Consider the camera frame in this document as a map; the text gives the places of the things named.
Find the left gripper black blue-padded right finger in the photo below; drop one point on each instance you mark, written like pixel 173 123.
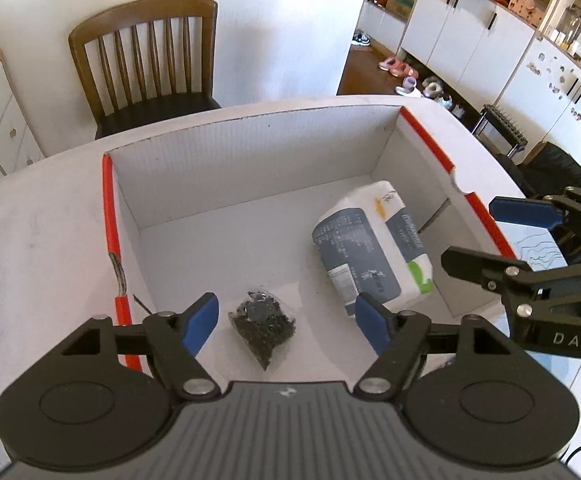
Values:
pixel 465 391

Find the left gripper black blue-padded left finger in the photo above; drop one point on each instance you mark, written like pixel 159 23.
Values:
pixel 107 392

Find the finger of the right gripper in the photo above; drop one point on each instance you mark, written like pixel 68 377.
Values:
pixel 560 214
pixel 493 273

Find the white grey tissue pack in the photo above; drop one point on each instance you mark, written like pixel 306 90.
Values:
pixel 368 242

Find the clear bag of black screws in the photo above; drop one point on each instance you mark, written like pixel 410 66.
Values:
pixel 263 324

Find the black chair with jacket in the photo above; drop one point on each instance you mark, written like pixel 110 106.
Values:
pixel 546 170

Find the white refrigerator with magnets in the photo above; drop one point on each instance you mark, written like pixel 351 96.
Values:
pixel 543 98

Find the white tall cabinet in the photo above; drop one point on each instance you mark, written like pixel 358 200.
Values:
pixel 473 46

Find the pink slippers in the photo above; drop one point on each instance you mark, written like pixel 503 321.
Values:
pixel 397 68

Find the red white cardboard box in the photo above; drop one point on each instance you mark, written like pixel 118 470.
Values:
pixel 229 201

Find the brown wooden chair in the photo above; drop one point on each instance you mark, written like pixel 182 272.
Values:
pixel 146 61

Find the black wire rack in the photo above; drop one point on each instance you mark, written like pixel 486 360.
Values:
pixel 491 116

